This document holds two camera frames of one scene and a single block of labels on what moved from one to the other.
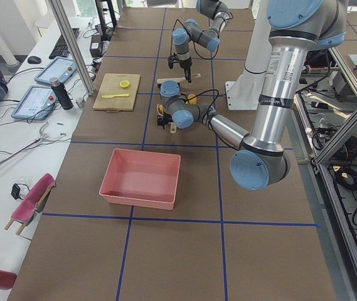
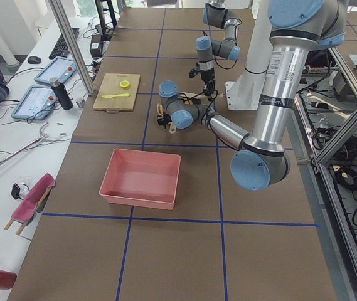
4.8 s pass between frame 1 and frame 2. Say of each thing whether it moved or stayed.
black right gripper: moved
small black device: stayed
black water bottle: stayed
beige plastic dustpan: stayed
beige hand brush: moved
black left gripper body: stayed
